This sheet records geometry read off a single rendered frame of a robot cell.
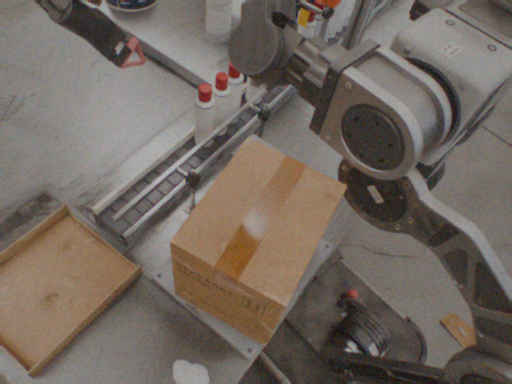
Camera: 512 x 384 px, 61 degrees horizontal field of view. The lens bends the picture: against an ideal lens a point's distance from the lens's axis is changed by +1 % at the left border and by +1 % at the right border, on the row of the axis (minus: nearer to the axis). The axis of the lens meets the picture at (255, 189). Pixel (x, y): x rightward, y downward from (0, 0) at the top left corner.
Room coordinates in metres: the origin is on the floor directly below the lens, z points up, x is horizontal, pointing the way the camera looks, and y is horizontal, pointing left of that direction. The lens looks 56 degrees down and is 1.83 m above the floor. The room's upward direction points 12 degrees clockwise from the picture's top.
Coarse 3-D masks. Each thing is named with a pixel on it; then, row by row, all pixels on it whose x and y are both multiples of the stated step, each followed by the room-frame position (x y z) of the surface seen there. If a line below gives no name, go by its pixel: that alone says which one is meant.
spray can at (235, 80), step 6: (228, 72) 0.88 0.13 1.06; (234, 72) 0.87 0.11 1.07; (228, 78) 0.87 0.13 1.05; (234, 78) 0.87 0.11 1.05; (240, 78) 0.88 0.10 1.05; (228, 84) 0.87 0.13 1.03; (234, 84) 0.86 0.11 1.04; (240, 84) 0.87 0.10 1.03; (234, 90) 0.86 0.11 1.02; (240, 90) 0.88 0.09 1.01; (234, 96) 0.87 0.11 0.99; (240, 96) 0.88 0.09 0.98; (234, 102) 0.87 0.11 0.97; (240, 102) 0.89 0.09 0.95; (234, 108) 0.87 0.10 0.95
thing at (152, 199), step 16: (272, 96) 1.02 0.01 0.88; (256, 112) 0.94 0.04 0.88; (240, 128) 0.86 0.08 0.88; (192, 144) 0.76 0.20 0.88; (176, 160) 0.70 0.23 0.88; (192, 160) 0.71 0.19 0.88; (144, 176) 0.62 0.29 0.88; (176, 176) 0.64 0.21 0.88; (128, 192) 0.57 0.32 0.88; (160, 192) 0.59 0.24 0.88; (112, 208) 0.51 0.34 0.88; (144, 208) 0.53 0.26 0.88; (112, 224) 0.47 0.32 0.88; (128, 224) 0.48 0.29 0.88
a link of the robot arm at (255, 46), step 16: (256, 0) 0.52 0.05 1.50; (272, 0) 0.54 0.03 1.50; (288, 0) 0.56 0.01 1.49; (240, 16) 0.51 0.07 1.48; (256, 16) 0.51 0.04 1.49; (272, 16) 0.57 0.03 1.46; (288, 16) 0.54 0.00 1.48; (240, 32) 0.50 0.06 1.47; (256, 32) 0.49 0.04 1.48; (272, 32) 0.49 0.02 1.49; (240, 48) 0.48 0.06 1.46; (256, 48) 0.48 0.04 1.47; (272, 48) 0.47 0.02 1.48; (240, 64) 0.47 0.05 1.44; (256, 64) 0.46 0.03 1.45; (272, 64) 0.46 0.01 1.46
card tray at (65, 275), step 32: (64, 224) 0.46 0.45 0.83; (0, 256) 0.34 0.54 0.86; (32, 256) 0.37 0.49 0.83; (64, 256) 0.38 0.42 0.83; (96, 256) 0.40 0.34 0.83; (0, 288) 0.28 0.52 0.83; (32, 288) 0.29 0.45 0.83; (64, 288) 0.31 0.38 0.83; (96, 288) 0.32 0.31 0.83; (0, 320) 0.21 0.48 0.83; (32, 320) 0.23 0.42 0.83; (64, 320) 0.24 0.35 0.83; (32, 352) 0.16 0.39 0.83
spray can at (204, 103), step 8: (200, 88) 0.78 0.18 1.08; (208, 88) 0.78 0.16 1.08; (200, 96) 0.77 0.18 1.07; (208, 96) 0.77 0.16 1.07; (200, 104) 0.76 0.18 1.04; (208, 104) 0.77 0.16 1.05; (200, 112) 0.76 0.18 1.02; (208, 112) 0.76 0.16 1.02; (200, 120) 0.76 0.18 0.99; (208, 120) 0.76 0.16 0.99; (200, 128) 0.76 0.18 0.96; (208, 128) 0.76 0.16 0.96; (200, 136) 0.76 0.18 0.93; (208, 144) 0.76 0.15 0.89
